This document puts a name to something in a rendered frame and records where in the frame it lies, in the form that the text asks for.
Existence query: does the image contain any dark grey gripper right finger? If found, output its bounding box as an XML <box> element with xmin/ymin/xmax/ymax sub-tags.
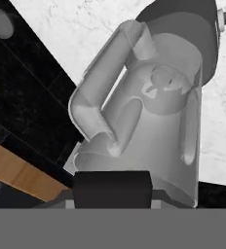
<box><xmin>150</xmin><ymin>189</ymin><xmax>193</xmax><ymax>209</ymax></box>

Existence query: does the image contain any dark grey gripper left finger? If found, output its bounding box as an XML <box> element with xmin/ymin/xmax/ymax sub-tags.
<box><xmin>36</xmin><ymin>189</ymin><xmax>76</xmax><ymax>209</ymax></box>

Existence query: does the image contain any black blender lid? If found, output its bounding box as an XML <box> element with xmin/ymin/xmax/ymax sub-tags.
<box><xmin>72</xmin><ymin>170</ymin><xmax>153</xmax><ymax>209</ymax></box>

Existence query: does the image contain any wooden cupboard panel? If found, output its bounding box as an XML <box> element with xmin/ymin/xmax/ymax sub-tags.
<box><xmin>0</xmin><ymin>138</ymin><xmax>72</xmax><ymax>203</ymax></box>

